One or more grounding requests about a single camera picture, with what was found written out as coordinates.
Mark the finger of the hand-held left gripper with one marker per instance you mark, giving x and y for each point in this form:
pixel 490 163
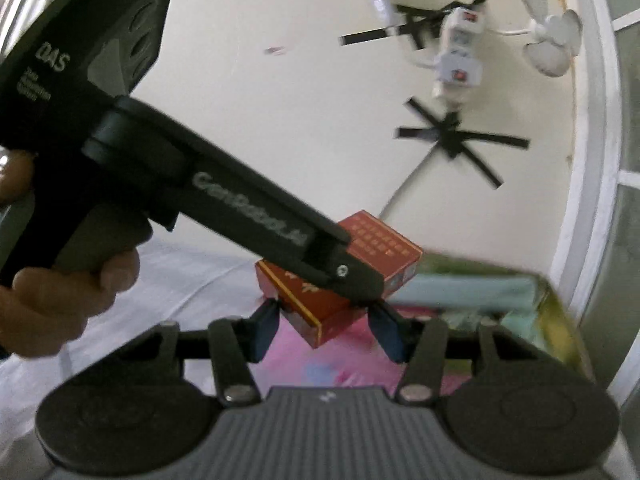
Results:
pixel 350 280

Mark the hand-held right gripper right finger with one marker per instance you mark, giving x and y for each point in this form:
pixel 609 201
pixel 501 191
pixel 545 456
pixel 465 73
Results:
pixel 387 334

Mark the white fan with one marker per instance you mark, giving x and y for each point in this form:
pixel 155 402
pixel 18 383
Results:
pixel 555 35

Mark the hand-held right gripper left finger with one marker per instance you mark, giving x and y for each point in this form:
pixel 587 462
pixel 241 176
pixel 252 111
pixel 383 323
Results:
pixel 265 330

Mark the black tape cross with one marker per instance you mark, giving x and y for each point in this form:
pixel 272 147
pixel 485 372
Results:
pixel 450 132
pixel 365 37

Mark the white power strip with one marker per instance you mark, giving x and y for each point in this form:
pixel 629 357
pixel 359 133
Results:
pixel 457 55

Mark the person's left hand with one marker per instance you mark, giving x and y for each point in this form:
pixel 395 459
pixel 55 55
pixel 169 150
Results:
pixel 60 305

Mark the white window frame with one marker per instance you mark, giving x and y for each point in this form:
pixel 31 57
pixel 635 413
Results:
pixel 595 110

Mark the red cardboard box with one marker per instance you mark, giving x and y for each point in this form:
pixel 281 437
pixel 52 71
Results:
pixel 380 245

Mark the pink tin box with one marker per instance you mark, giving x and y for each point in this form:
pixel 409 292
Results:
pixel 320 360

